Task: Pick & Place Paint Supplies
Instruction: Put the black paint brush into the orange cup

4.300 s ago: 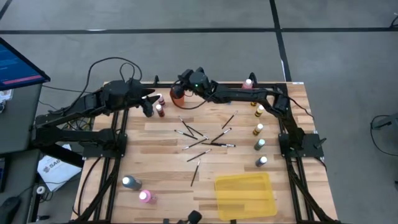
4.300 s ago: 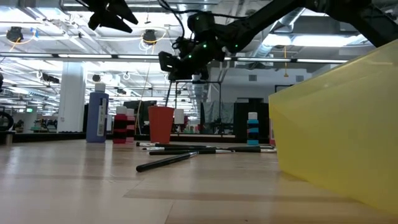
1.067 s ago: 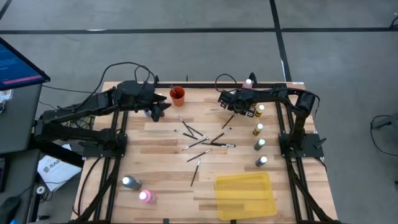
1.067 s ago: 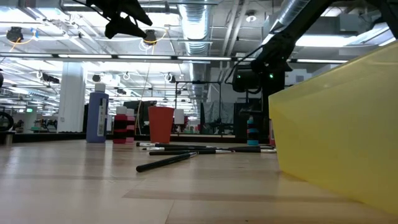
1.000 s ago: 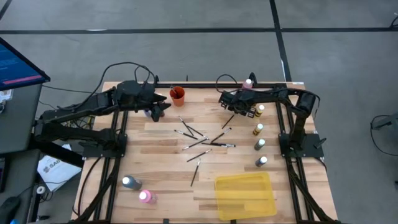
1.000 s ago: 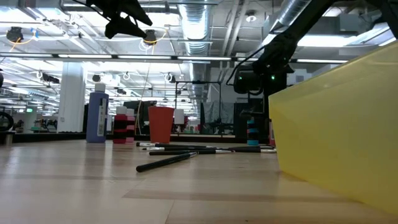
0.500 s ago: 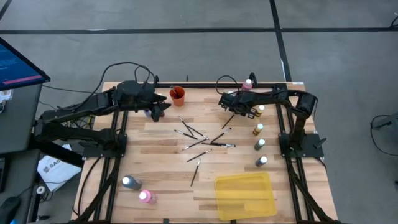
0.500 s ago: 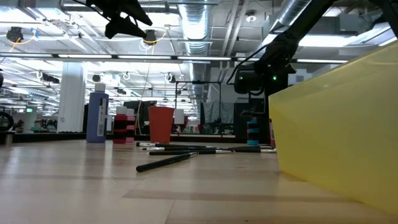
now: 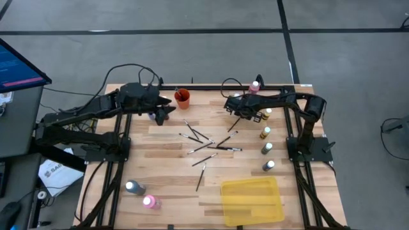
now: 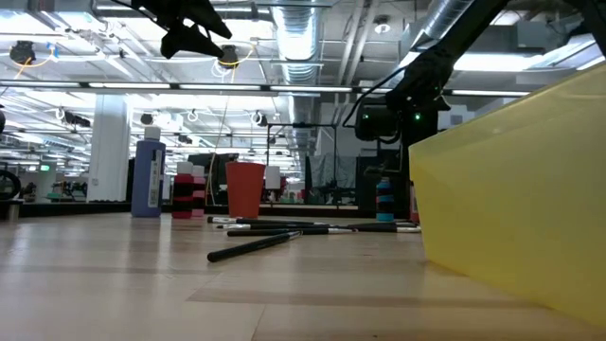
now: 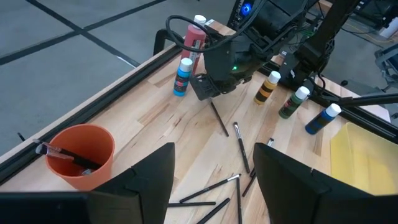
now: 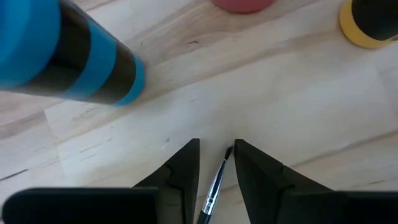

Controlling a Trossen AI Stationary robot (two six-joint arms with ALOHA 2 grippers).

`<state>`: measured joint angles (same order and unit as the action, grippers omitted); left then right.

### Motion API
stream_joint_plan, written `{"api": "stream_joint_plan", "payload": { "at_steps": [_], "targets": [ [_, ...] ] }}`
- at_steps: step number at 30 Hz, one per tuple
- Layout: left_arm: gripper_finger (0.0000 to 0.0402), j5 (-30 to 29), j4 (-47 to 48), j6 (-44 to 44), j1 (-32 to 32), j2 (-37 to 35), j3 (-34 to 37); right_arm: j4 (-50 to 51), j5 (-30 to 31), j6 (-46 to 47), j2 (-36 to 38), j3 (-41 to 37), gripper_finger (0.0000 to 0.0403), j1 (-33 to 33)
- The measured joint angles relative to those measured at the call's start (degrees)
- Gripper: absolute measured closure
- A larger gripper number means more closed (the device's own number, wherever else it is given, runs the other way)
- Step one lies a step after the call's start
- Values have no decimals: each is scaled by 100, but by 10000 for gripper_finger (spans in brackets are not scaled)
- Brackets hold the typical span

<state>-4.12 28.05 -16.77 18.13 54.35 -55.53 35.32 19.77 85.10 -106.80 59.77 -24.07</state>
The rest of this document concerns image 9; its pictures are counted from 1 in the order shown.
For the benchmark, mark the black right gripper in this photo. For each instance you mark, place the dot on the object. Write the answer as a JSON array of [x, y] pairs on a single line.
[[239, 107]]

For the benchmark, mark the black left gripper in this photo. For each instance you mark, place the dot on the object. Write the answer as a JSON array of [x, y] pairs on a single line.
[[137, 99]]

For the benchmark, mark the small ochre paint bottle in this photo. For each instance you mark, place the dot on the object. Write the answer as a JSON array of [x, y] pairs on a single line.
[[265, 132]]

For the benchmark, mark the small green paint bottle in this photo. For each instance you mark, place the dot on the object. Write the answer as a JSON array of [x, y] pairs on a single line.
[[266, 148]]

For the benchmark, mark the large pink paint bottle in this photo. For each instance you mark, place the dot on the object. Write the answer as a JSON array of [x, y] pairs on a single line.
[[152, 202]]

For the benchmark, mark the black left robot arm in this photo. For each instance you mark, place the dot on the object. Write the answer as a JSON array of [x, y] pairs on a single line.
[[73, 112]]

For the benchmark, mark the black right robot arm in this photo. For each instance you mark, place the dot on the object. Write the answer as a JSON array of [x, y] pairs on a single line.
[[274, 100]]

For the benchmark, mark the large coral paint bottle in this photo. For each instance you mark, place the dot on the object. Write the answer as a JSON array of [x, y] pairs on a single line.
[[254, 87]]

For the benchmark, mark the large dark teal paint bottle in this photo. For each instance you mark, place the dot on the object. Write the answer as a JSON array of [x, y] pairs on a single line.
[[137, 188]]

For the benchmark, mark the orange plastic cup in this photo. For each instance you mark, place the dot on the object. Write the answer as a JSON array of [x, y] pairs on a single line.
[[184, 101]]

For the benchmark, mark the white table label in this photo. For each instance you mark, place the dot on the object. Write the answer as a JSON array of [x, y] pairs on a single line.
[[306, 85]]

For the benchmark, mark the yellow translucent plastic tray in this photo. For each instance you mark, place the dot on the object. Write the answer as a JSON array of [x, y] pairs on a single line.
[[252, 201]]

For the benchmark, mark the black desk beam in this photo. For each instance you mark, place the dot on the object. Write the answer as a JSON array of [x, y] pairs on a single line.
[[64, 161]]

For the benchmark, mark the white printed paper sheet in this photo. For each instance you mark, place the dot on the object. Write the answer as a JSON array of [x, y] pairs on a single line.
[[57, 177]]

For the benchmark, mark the grey stand leg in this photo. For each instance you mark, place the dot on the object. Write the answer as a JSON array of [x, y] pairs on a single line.
[[399, 125]]

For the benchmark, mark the grey desk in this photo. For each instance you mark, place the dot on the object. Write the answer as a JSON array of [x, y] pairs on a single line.
[[19, 127]]

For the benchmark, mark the white tape roll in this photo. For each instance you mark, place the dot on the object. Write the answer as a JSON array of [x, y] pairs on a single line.
[[39, 195]]

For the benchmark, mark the computer monitor blue screen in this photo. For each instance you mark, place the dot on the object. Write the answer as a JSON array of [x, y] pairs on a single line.
[[16, 70]]

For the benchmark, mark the white paper note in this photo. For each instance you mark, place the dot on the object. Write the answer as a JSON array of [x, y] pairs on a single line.
[[5, 98]]

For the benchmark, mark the black computer mouse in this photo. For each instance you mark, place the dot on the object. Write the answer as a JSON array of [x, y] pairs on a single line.
[[9, 214]]

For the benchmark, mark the black aluminium table frame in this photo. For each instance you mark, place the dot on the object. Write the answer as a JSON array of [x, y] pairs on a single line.
[[207, 87]]

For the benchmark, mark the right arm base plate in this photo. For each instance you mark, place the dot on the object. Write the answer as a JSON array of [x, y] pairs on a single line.
[[321, 156]]

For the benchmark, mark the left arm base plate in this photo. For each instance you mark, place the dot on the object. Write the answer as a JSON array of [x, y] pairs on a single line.
[[96, 156]]

